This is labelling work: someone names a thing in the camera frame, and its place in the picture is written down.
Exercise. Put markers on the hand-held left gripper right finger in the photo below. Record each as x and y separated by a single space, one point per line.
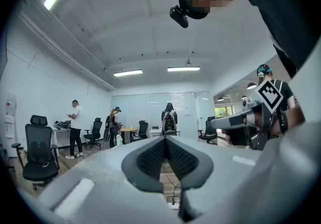
225 162

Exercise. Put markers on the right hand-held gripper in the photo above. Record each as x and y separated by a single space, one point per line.
269 96

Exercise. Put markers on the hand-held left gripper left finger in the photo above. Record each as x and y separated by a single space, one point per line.
100 172

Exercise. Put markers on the person's right forearm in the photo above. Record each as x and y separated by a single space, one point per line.
296 120

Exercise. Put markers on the person's right hand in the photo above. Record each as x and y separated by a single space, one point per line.
258 119

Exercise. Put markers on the window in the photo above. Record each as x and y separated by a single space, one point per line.
220 112

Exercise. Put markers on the white paper notice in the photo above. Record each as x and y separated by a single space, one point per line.
187 111

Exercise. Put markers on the round wooden table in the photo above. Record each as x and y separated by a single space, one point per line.
128 130

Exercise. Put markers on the black and white backpack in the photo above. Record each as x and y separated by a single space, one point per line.
169 122

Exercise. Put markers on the white desk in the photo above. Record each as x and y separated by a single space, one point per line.
155 131
60 130

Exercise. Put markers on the black bags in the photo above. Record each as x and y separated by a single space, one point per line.
61 124

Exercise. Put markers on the white power strip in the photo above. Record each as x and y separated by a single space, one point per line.
173 205

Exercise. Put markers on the black mesh office chair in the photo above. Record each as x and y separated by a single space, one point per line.
37 142

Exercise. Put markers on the white water dispenser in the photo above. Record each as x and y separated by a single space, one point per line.
10 122

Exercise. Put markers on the white ceiling pipes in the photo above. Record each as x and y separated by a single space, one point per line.
62 47

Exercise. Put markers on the person's black shirt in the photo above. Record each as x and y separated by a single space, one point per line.
288 4

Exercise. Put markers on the black head camera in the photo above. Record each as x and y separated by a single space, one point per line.
179 17

